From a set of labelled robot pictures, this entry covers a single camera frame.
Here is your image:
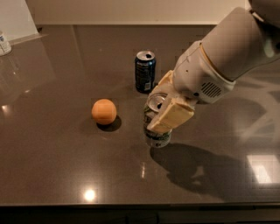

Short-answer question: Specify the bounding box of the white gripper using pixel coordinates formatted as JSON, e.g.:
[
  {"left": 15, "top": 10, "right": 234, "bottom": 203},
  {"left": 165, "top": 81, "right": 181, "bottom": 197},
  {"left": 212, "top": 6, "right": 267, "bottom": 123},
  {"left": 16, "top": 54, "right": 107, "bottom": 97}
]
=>
[{"left": 147, "top": 41, "right": 235, "bottom": 134}]

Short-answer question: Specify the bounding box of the green silver 7up can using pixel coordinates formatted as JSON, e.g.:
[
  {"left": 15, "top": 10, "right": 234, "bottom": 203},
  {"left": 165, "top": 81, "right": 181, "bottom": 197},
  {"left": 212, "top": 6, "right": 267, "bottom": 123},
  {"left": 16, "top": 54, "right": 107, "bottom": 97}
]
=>
[{"left": 143, "top": 92, "right": 172, "bottom": 149}]

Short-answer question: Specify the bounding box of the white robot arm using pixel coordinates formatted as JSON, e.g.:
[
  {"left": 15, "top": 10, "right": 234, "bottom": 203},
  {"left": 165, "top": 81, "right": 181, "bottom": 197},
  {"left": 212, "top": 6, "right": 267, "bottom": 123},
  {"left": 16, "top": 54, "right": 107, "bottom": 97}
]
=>
[{"left": 148, "top": 0, "right": 280, "bottom": 134}]

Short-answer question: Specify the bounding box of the dark blue soda can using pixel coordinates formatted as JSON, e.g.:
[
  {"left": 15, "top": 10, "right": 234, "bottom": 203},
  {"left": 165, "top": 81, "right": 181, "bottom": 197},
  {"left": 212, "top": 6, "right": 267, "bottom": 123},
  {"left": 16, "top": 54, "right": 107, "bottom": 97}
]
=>
[{"left": 135, "top": 51, "right": 156, "bottom": 93}]

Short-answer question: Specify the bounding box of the orange fruit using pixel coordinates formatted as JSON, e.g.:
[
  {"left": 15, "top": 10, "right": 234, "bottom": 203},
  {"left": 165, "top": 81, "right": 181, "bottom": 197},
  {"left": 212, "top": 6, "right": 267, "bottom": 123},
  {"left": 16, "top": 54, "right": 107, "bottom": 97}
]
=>
[{"left": 91, "top": 99, "right": 116, "bottom": 125}]

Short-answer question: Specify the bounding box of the white panel at top left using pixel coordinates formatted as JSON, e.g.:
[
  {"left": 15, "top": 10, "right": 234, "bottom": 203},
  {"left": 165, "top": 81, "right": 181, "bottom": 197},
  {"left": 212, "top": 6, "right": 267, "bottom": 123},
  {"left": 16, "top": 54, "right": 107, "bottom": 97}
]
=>
[{"left": 0, "top": 0, "right": 43, "bottom": 45}]

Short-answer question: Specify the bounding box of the white container at left edge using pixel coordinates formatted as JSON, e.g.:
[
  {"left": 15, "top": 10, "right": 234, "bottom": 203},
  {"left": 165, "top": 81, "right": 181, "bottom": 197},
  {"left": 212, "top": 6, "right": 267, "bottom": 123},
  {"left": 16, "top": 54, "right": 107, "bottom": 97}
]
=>
[{"left": 0, "top": 31, "right": 11, "bottom": 56}]

